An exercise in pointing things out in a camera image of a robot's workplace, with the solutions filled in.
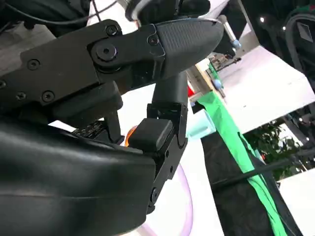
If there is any white workshop desk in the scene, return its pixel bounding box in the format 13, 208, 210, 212
216, 45, 315, 135

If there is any black cloth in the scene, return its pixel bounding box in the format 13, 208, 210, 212
200, 131, 305, 236

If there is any green cloth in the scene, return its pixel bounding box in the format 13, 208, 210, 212
195, 91, 290, 236

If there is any black workshop chair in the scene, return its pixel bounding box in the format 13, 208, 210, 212
280, 0, 315, 82

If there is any orange white toy bread roll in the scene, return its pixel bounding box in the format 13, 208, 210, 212
125, 126, 136, 148

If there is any lilac plate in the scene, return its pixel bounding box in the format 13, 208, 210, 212
137, 162, 194, 236

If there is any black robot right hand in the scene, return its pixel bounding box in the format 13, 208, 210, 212
0, 19, 224, 236

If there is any pale green mug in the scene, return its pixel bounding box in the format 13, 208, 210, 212
186, 109, 218, 140

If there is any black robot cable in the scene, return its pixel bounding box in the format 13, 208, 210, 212
3, 0, 119, 26

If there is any black rod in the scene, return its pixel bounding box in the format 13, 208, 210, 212
211, 153, 315, 186

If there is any green leafy plant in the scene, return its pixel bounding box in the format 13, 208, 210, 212
242, 120, 315, 181

